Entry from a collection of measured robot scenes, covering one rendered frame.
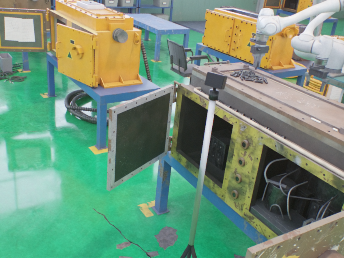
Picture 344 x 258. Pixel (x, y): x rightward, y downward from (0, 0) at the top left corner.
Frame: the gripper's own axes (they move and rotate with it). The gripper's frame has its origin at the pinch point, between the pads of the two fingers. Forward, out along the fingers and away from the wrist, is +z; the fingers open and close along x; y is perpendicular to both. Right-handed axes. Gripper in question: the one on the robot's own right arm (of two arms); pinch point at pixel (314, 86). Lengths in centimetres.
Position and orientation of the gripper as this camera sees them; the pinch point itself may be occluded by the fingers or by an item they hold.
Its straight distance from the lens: 312.1
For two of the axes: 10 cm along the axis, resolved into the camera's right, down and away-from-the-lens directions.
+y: 8.5, -1.5, 5.0
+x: -5.2, -4.0, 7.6
